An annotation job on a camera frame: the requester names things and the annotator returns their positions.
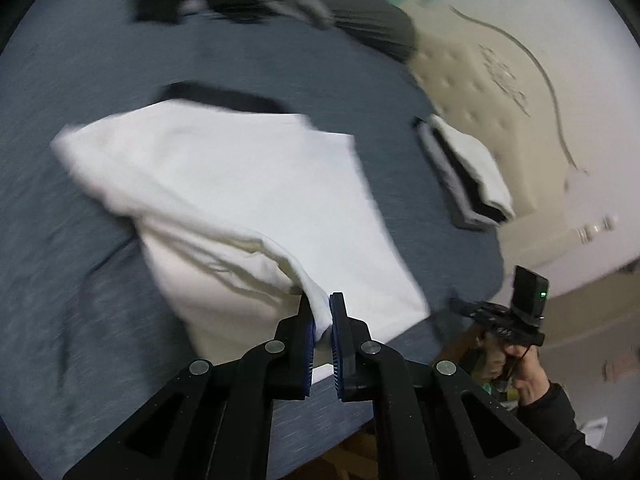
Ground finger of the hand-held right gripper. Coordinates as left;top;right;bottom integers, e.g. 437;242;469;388
450;299;493;318

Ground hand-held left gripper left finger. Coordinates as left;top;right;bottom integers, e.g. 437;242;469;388
62;292;317;480

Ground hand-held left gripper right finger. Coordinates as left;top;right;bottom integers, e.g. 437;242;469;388
328;291;581;480

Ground white polo shirt black trim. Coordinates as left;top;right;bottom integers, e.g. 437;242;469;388
50;82;431;366

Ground person's right forearm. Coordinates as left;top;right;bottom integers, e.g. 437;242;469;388
517;382;616;480

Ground person's right hand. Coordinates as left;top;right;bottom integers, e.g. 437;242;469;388
505;345;551;406

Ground black folded garment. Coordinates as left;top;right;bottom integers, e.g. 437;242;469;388
425;125;506;226

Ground cream tufted headboard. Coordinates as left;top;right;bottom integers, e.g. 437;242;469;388
400;0;640;281

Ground blue-grey patterned bed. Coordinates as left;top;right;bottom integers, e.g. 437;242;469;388
0;0;506;480

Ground dark grey rolled duvet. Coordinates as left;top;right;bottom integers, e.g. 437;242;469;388
280;0;418;63

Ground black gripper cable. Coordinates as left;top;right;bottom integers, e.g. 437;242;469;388
500;345;536;391

